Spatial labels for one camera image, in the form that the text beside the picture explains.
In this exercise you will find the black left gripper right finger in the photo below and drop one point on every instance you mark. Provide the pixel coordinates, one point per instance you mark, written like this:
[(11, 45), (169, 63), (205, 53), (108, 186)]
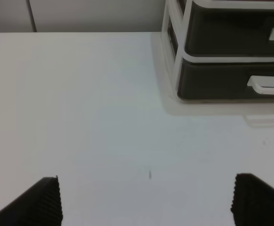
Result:
[(253, 201)]

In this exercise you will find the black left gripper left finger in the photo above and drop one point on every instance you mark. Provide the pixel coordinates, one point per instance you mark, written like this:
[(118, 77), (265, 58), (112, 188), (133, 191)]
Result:
[(40, 205)]

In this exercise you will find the dark bottom drawer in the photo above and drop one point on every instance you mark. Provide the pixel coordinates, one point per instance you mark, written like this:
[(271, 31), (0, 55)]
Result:
[(220, 81)]

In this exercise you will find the dark drawer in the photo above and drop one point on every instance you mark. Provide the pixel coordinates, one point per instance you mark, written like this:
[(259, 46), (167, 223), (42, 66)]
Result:
[(220, 81), (230, 32)]

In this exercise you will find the dark middle drawer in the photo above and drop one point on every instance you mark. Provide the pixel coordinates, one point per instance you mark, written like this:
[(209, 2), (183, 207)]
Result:
[(230, 32)]

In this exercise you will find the white drawer cabinet frame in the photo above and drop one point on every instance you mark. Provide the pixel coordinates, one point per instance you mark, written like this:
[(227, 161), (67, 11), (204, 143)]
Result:
[(174, 34)]

